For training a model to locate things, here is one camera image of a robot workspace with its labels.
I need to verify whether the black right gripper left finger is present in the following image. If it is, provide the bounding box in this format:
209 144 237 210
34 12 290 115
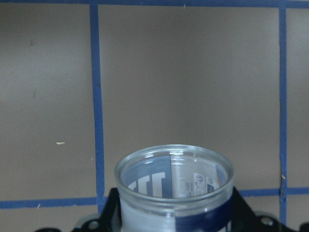
97 188 122 232

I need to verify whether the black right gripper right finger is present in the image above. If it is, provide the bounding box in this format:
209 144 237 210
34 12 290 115
231 187 258 232

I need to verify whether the clear tennis ball can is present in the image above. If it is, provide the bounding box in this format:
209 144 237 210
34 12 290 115
114 145 234 232

